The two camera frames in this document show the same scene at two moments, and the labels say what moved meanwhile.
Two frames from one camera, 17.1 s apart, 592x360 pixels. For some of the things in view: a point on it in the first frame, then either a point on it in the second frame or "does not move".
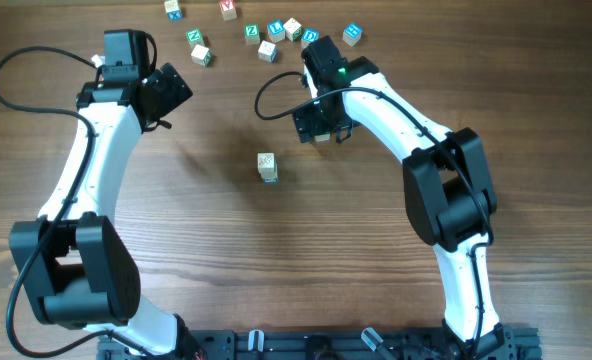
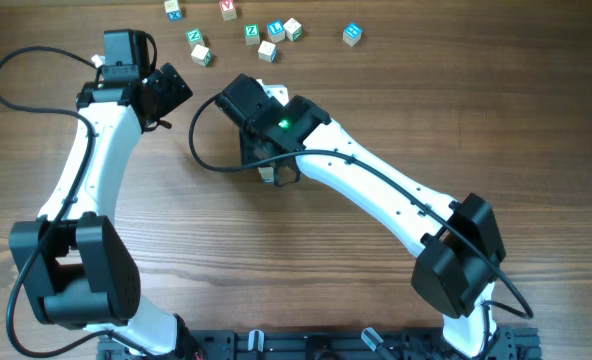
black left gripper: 173,86 does not move
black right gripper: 309,125 to 248,152
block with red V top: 228,10 does not move
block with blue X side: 173,11 does not move
